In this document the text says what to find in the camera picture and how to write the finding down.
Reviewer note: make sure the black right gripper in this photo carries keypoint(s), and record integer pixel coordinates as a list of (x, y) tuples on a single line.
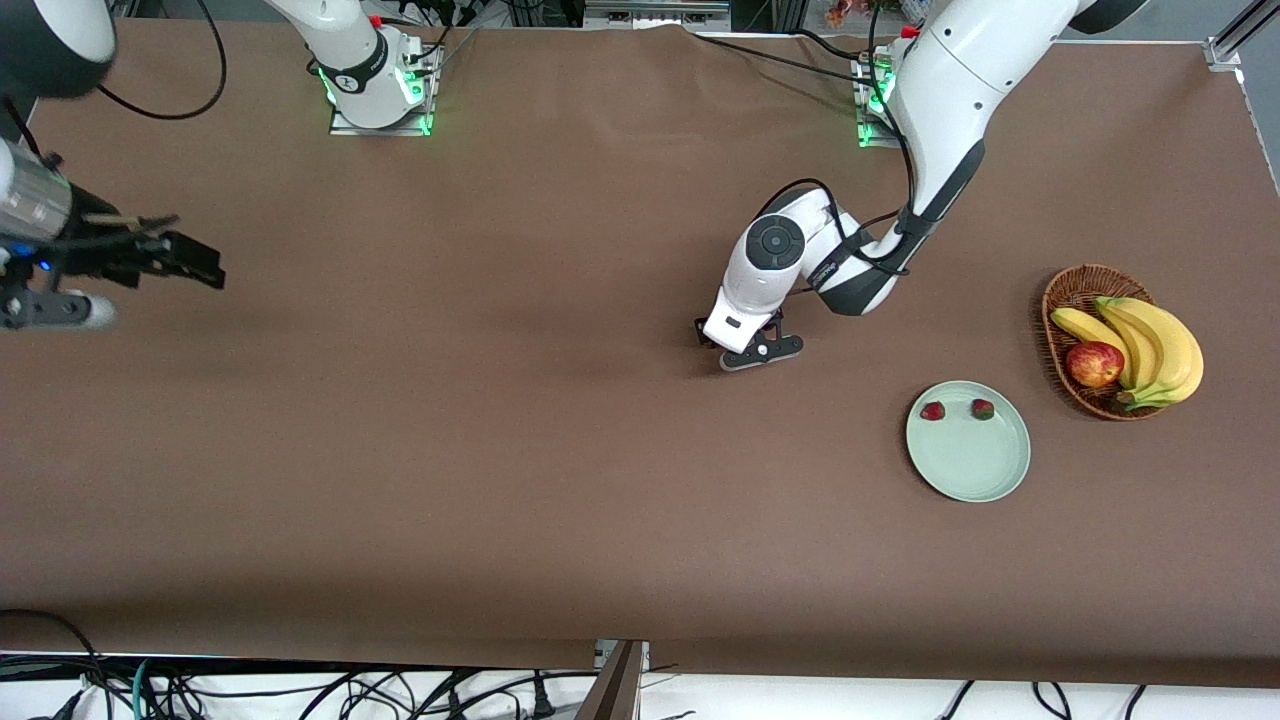
[(108, 252)]

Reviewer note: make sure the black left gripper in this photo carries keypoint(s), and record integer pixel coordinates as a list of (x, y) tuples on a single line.
[(703, 337)]

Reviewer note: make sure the red strawberry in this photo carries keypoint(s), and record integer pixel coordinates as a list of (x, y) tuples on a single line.
[(984, 408), (933, 411)]

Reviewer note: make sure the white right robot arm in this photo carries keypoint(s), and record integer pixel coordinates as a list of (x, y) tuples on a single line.
[(350, 50)]

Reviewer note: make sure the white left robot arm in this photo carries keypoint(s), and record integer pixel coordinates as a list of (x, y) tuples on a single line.
[(950, 80)]

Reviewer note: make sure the pale green round plate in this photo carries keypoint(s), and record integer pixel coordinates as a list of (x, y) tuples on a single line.
[(970, 460)]

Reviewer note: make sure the brown table cover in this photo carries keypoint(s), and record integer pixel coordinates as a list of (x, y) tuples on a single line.
[(640, 550)]

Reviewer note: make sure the colourful toy pile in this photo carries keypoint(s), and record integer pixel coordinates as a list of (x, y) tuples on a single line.
[(848, 12)]

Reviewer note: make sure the brown wicker basket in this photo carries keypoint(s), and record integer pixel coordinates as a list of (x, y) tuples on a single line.
[(1075, 290)]

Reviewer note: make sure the small yellow banana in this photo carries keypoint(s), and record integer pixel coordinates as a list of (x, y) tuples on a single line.
[(1085, 325)]

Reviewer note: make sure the red apple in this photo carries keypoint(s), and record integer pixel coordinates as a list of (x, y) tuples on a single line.
[(1095, 365)]

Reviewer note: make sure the large yellow banana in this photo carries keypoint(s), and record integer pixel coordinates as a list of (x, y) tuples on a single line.
[(1180, 350)]

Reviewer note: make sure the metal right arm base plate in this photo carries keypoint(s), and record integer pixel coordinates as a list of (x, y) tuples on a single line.
[(345, 127)]

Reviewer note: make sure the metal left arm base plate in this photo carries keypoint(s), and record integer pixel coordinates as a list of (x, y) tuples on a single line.
[(868, 135)]

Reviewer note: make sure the grey metal rail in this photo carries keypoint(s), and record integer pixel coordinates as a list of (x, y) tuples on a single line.
[(650, 15)]

